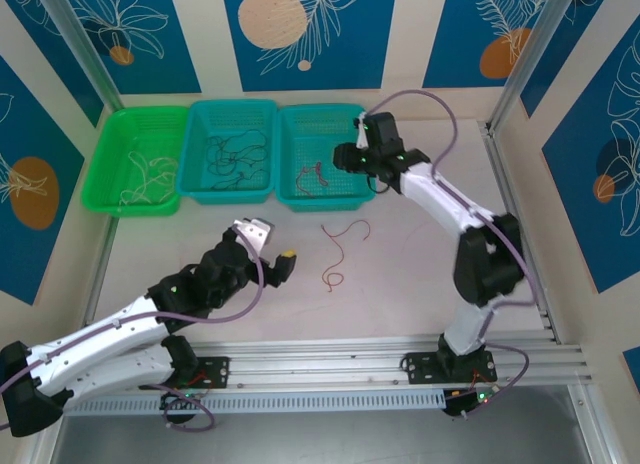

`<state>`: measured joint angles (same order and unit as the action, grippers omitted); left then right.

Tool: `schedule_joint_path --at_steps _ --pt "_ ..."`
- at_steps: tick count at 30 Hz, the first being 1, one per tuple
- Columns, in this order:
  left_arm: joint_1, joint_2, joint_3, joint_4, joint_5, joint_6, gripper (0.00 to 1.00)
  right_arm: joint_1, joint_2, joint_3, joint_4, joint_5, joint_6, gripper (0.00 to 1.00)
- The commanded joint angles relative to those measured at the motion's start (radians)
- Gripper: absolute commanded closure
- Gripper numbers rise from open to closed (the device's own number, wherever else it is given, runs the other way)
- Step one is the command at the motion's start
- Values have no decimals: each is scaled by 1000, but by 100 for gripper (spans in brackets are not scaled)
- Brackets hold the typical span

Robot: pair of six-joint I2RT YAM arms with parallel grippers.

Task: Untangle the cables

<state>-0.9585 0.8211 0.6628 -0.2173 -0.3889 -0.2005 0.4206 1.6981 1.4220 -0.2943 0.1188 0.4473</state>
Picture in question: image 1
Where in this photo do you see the aluminium side rail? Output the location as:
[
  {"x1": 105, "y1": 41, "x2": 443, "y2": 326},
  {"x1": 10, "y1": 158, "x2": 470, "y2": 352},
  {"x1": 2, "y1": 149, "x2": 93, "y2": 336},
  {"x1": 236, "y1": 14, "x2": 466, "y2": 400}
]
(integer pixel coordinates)
[
  {"x1": 73, "y1": 218, "x2": 117, "y2": 356},
  {"x1": 477, "y1": 121, "x2": 562, "y2": 346}
]

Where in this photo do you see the teal perforated plastic basket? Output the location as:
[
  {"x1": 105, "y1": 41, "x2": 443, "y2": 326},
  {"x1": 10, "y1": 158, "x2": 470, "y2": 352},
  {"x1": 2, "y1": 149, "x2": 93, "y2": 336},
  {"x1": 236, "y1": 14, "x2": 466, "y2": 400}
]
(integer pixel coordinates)
[
  {"x1": 274, "y1": 102, "x2": 377, "y2": 214},
  {"x1": 177, "y1": 98, "x2": 279, "y2": 206}
]

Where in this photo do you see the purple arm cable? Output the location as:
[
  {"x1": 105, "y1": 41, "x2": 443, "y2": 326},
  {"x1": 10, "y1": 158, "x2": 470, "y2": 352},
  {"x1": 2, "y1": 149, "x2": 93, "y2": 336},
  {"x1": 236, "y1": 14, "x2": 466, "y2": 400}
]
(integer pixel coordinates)
[
  {"x1": 0, "y1": 258, "x2": 267, "y2": 433},
  {"x1": 367, "y1": 90, "x2": 539, "y2": 410}
]

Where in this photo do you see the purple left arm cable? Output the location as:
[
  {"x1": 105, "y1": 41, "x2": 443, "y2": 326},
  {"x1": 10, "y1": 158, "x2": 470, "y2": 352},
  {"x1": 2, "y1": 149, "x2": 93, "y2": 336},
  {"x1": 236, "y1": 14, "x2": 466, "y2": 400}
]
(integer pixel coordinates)
[{"x1": 0, "y1": 258, "x2": 267, "y2": 433}]

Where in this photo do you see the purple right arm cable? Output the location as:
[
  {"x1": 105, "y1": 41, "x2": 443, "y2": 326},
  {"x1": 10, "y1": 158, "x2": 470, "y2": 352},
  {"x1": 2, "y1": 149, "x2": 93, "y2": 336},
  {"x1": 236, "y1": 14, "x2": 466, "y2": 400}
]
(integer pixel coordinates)
[{"x1": 367, "y1": 90, "x2": 539, "y2": 410}]

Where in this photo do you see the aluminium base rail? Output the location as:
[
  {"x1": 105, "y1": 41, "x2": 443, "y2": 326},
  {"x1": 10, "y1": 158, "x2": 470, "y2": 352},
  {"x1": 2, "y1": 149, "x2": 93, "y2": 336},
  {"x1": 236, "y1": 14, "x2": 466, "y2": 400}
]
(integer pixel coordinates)
[{"x1": 42, "y1": 333, "x2": 594, "y2": 400}]

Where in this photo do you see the black thin cable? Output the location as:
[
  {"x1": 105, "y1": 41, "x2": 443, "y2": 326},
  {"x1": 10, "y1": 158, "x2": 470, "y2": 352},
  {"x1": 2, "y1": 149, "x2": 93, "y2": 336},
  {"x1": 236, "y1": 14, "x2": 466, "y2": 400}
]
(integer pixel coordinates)
[
  {"x1": 205, "y1": 128, "x2": 269, "y2": 178},
  {"x1": 209, "y1": 168, "x2": 262, "y2": 192}
]

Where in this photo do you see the small circuit board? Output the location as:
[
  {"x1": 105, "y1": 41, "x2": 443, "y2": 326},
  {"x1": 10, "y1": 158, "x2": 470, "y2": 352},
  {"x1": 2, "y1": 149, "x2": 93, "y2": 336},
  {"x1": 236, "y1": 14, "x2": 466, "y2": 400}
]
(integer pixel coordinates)
[
  {"x1": 443, "y1": 388, "x2": 497, "y2": 419},
  {"x1": 159, "y1": 390, "x2": 207, "y2": 411}
]

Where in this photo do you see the green perforated plastic basket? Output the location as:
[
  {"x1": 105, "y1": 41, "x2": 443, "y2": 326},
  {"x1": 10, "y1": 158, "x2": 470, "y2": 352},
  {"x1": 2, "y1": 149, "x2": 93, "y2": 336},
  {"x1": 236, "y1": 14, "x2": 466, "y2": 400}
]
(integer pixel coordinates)
[{"x1": 80, "y1": 105, "x2": 190, "y2": 219}]

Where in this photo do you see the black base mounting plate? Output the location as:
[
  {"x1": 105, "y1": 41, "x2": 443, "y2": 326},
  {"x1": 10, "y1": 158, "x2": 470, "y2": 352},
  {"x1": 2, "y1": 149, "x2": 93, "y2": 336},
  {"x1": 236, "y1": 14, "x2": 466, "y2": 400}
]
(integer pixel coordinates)
[
  {"x1": 403, "y1": 351, "x2": 497, "y2": 385},
  {"x1": 139, "y1": 356, "x2": 231, "y2": 391}
]

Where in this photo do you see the red thin cable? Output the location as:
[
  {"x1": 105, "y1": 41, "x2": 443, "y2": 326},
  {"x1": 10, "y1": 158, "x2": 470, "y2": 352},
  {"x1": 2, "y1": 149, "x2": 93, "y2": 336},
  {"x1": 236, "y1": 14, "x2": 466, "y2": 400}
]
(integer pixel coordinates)
[
  {"x1": 321, "y1": 219, "x2": 372, "y2": 294},
  {"x1": 294, "y1": 163, "x2": 321, "y2": 198}
]

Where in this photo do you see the grey slotted cable duct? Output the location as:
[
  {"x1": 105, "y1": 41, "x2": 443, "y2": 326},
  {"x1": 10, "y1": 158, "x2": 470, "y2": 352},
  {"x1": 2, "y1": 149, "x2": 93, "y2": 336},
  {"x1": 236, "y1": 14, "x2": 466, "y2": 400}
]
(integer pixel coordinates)
[{"x1": 64, "y1": 389, "x2": 446, "y2": 415}]

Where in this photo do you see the aluminium frame post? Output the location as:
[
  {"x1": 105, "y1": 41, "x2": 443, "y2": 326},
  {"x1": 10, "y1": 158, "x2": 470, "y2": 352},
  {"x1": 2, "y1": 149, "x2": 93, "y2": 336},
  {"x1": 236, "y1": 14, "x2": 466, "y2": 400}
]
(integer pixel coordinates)
[
  {"x1": 487, "y1": 0, "x2": 566, "y2": 135},
  {"x1": 37, "y1": 0, "x2": 125, "y2": 114}
]

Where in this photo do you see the white thin cable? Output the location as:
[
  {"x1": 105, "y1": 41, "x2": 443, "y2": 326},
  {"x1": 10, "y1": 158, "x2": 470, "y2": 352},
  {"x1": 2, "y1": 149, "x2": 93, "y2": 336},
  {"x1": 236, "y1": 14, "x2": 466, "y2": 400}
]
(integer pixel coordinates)
[
  {"x1": 127, "y1": 151, "x2": 179, "y2": 186},
  {"x1": 118, "y1": 171, "x2": 167, "y2": 206}
]

